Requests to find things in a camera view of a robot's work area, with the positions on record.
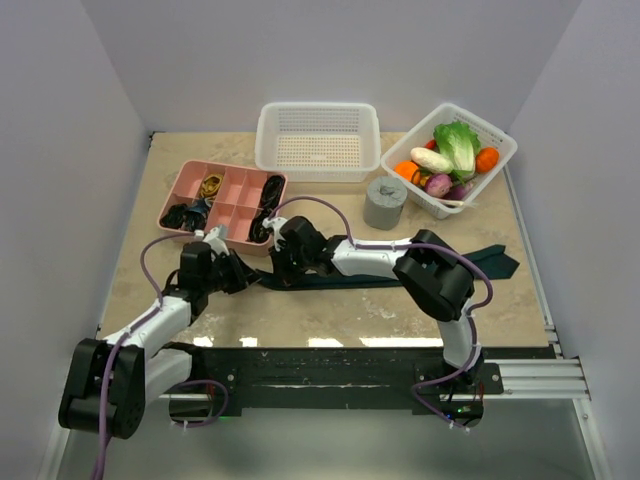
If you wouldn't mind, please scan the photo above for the rolled black tie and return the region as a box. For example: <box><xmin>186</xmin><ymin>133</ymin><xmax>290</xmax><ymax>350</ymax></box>
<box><xmin>159</xmin><ymin>203</ymin><xmax>188</xmax><ymax>231</ymax></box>
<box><xmin>247</xmin><ymin>209</ymin><xmax>270</xmax><ymax>244</ymax></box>
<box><xmin>259</xmin><ymin>175</ymin><xmax>285</xmax><ymax>209</ymax></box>

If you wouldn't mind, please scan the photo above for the white vegetable basket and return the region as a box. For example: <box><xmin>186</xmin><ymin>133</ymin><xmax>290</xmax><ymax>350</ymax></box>
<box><xmin>381</xmin><ymin>103</ymin><xmax>517</xmax><ymax>219</ymax></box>

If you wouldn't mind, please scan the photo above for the purple onion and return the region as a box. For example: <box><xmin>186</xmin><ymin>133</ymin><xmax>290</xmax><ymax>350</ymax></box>
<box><xmin>424</xmin><ymin>173</ymin><xmax>453</xmax><ymax>198</ymax></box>

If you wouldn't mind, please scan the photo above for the orange fruit left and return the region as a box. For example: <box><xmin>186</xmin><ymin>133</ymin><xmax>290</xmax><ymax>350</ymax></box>
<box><xmin>394</xmin><ymin>160</ymin><xmax>421</xmax><ymax>184</ymax></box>

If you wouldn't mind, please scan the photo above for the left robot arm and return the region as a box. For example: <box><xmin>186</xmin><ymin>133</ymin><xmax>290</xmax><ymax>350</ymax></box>
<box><xmin>58</xmin><ymin>241</ymin><xmax>260</xmax><ymax>439</ymax></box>

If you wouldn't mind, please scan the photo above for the green lettuce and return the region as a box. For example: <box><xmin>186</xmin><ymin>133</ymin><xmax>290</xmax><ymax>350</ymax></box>
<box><xmin>433</xmin><ymin>121</ymin><xmax>481</xmax><ymax>174</ymax></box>

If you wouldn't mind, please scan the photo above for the rolled blue tie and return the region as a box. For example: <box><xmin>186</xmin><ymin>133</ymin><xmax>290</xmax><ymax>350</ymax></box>
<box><xmin>183</xmin><ymin>198</ymin><xmax>212</xmax><ymax>232</ymax></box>

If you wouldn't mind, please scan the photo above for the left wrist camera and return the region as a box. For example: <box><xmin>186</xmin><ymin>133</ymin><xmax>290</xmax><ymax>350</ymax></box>
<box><xmin>203</xmin><ymin>224</ymin><xmax>229</xmax><ymax>254</ymax></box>

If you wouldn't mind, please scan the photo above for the purple eggplant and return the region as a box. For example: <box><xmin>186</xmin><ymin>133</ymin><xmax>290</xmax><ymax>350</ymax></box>
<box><xmin>444</xmin><ymin>182</ymin><xmax>474</xmax><ymax>201</ymax></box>

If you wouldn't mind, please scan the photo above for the white radish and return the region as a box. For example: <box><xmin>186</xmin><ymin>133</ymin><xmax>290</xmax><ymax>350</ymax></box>
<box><xmin>410</xmin><ymin>147</ymin><xmax>453</xmax><ymax>174</ymax></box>

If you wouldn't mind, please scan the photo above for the rolled black tie front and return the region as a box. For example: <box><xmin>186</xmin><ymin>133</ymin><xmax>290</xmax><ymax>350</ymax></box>
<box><xmin>247</xmin><ymin>209</ymin><xmax>270</xmax><ymax>244</ymax></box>

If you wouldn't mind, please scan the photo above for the rolled black tie left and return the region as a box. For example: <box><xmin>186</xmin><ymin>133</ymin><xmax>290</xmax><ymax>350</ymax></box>
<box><xmin>159</xmin><ymin>203</ymin><xmax>188</xmax><ymax>231</ymax></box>

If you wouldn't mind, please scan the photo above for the white empty basket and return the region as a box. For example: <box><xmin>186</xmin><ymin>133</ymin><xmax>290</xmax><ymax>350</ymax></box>
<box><xmin>254</xmin><ymin>102</ymin><xmax>381</xmax><ymax>183</ymax></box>

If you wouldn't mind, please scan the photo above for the orange fruit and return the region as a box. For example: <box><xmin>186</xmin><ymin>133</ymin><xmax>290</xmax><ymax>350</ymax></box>
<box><xmin>394</xmin><ymin>160</ymin><xmax>421</xmax><ymax>184</ymax></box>
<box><xmin>475</xmin><ymin>147</ymin><xmax>500</xmax><ymax>174</ymax></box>

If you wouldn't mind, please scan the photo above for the pink divided tray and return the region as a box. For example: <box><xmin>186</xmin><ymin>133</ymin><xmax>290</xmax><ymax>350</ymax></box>
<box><xmin>158</xmin><ymin>160</ymin><xmax>287</xmax><ymax>257</ymax></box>

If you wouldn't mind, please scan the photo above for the grey cylinder roll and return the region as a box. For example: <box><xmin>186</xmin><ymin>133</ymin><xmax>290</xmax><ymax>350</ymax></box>
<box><xmin>363</xmin><ymin>176</ymin><xmax>408</xmax><ymax>230</ymax></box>

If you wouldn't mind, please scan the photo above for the rolled yellow tie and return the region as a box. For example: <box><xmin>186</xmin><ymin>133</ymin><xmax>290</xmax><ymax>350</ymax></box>
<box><xmin>198</xmin><ymin>173</ymin><xmax>224</xmax><ymax>199</ymax></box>

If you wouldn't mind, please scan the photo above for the rolled black tie back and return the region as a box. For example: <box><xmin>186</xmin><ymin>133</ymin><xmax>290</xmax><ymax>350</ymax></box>
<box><xmin>259</xmin><ymin>175</ymin><xmax>285</xmax><ymax>209</ymax></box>

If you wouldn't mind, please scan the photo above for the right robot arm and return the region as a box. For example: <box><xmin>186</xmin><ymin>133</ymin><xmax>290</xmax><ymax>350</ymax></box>
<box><xmin>263</xmin><ymin>216</ymin><xmax>486</xmax><ymax>393</ymax></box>

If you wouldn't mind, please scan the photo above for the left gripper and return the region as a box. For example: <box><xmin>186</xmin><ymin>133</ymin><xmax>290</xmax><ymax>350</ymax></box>
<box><xmin>202</xmin><ymin>248</ymin><xmax>261</xmax><ymax>295</ymax></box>

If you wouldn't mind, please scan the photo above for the dark green tie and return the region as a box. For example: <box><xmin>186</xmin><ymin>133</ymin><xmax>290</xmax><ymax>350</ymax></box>
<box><xmin>258</xmin><ymin>244</ymin><xmax>520</xmax><ymax>291</ymax></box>

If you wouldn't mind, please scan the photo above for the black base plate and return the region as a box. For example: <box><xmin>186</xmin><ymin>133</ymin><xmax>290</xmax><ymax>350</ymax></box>
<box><xmin>168</xmin><ymin>342</ymin><xmax>504</xmax><ymax>419</ymax></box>

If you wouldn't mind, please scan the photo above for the orange fruit right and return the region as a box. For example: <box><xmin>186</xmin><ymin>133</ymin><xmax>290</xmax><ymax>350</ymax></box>
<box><xmin>475</xmin><ymin>147</ymin><xmax>500</xmax><ymax>174</ymax></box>

